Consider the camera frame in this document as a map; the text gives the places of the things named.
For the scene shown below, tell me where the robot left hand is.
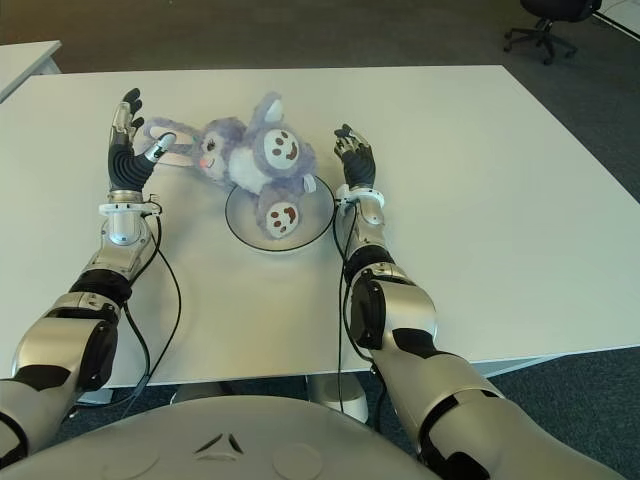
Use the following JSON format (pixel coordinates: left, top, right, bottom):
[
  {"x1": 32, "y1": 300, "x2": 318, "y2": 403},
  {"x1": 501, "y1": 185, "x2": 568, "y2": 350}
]
[{"x1": 107, "y1": 88, "x2": 179, "y2": 194}]

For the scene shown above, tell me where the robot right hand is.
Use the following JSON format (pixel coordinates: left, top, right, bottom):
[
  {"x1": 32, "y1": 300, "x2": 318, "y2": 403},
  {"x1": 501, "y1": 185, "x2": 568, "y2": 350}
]
[{"x1": 332, "y1": 123, "x2": 377, "y2": 192}]

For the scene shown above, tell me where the purple plush rabbit doll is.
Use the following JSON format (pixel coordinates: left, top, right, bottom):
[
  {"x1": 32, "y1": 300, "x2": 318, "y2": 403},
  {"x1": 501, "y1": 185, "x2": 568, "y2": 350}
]
[{"x1": 132, "y1": 90, "x2": 320, "y2": 242}]

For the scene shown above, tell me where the white plate black rim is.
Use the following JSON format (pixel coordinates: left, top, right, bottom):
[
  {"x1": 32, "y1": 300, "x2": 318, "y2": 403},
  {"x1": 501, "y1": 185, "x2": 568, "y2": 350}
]
[{"x1": 223, "y1": 174, "x2": 336, "y2": 255}]

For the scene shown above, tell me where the white side desk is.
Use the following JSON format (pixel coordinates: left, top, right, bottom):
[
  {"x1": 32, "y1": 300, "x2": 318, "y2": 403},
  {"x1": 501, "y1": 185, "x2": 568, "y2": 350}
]
[{"x1": 0, "y1": 39, "x2": 62, "y2": 104}]

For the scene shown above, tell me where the black office chair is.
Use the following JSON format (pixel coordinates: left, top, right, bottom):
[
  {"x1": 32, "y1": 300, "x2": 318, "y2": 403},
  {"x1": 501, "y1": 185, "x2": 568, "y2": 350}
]
[{"x1": 503, "y1": 0, "x2": 605, "y2": 65}]

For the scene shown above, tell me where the white table leg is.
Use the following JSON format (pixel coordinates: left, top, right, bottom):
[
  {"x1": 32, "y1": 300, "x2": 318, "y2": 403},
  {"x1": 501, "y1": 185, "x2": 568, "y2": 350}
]
[{"x1": 304, "y1": 372, "x2": 370, "y2": 422}]

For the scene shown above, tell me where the silver robot torso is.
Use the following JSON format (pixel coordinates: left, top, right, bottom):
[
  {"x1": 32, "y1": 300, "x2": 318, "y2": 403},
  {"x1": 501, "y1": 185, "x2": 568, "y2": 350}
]
[{"x1": 0, "y1": 394, "x2": 436, "y2": 480}]

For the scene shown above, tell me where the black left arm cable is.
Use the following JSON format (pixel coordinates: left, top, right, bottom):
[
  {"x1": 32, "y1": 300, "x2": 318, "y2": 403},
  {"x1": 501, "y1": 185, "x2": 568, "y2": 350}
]
[{"x1": 107, "y1": 212, "x2": 182, "y2": 421}]

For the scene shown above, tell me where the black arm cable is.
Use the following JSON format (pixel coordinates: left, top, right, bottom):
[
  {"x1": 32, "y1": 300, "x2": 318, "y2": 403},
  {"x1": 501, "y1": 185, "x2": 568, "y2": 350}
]
[
  {"x1": 107, "y1": 212, "x2": 182, "y2": 421},
  {"x1": 332, "y1": 199, "x2": 386, "y2": 436}
]

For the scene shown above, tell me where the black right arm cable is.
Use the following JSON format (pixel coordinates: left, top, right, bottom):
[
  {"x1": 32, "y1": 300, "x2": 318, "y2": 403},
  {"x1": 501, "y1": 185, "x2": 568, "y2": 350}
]
[{"x1": 332, "y1": 199, "x2": 386, "y2": 436}]

